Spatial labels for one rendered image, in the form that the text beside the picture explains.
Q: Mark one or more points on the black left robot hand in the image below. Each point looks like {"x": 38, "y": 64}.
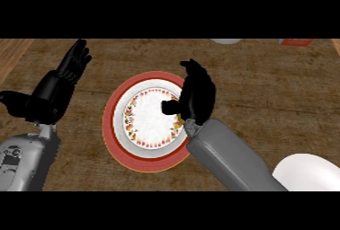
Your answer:
{"x": 53, "y": 90}

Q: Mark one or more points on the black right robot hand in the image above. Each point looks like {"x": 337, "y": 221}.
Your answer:
{"x": 198, "y": 92}

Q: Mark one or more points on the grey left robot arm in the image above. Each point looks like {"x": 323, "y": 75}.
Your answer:
{"x": 26, "y": 158}

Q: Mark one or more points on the red-rimmed floral plate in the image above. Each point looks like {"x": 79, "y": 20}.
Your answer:
{"x": 147, "y": 122}

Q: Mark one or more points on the plain white plate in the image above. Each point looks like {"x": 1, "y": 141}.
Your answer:
{"x": 307, "y": 173}

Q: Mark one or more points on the pale grey round object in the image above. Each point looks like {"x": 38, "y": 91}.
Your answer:
{"x": 224, "y": 41}

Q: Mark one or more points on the red-orange box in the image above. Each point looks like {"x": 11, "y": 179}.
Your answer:
{"x": 295, "y": 42}

